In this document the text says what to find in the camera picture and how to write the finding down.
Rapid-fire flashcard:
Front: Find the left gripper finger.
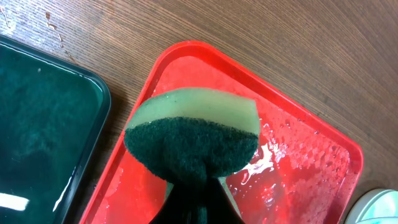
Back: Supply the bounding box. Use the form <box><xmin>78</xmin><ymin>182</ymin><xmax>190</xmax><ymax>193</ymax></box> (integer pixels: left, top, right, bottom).
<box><xmin>150</xmin><ymin>177</ymin><xmax>244</xmax><ymax>224</ymax></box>

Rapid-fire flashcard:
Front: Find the green scrub sponge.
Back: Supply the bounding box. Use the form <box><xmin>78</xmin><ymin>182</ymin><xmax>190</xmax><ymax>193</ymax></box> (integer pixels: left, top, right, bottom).
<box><xmin>124</xmin><ymin>88</ymin><xmax>260</xmax><ymax>189</ymax></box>

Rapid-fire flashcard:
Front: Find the white plate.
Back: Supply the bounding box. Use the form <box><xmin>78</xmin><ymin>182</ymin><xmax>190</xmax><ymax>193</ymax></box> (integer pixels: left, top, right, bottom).
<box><xmin>345</xmin><ymin>189</ymin><xmax>397</xmax><ymax>224</ymax></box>

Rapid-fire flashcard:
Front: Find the red plastic tray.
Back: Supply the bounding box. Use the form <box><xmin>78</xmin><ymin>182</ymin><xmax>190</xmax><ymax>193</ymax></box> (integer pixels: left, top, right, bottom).
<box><xmin>81</xmin><ymin>41</ymin><xmax>363</xmax><ymax>223</ymax></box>

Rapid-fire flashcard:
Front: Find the black water tray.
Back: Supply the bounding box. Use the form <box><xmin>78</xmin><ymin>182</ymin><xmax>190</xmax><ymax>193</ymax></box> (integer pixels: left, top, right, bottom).
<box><xmin>1</xmin><ymin>36</ymin><xmax>111</xmax><ymax>223</ymax></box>

